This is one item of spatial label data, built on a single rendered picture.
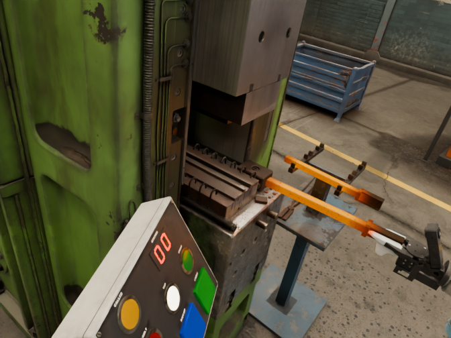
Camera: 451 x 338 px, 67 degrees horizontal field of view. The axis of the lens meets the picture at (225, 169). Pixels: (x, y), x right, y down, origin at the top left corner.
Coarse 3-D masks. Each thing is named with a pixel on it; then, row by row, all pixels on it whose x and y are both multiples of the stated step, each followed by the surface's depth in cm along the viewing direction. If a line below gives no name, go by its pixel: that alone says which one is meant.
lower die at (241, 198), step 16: (208, 160) 130; (192, 176) 121; (208, 176) 121; (240, 176) 124; (192, 192) 117; (208, 192) 115; (224, 192) 115; (240, 192) 116; (224, 208) 111; (240, 208) 120
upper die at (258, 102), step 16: (192, 80) 99; (192, 96) 101; (208, 96) 97; (224, 96) 94; (240, 96) 91; (256, 96) 95; (272, 96) 103; (224, 112) 96; (240, 112) 93; (256, 112) 99
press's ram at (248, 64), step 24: (216, 0) 79; (240, 0) 75; (264, 0) 78; (288, 0) 87; (216, 24) 81; (240, 24) 78; (264, 24) 83; (288, 24) 93; (216, 48) 84; (240, 48) 80; (264, 48) 87; (288, 48) 99; (216, 72) 86; (240, 72) 83; (264, 72) 93; (288, 72) 106
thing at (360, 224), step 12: (276, 180) 111; (288, 192) 107; (300, 192) 106; (312, 204) 103; (324, 204) 103; (336, 216) 100; (348, 216) 99; (360, 228) 97; (372, 228) 95; (384, 228) 96; (396, 240) 92
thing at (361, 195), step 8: (288, 160) 145; (296, 160) 144; (304, 168) 141; (312, 168) 141; (320, 176) 138; (328, 176) 137; (336, 184) 134; (344, 184) 133; (352, 192) 131; (360, 192) 129; (368, 192) 129; (360, 200) 130; (368, 200) 128; (376, 200) 127; (384, 200) 126; (376, 208) 127
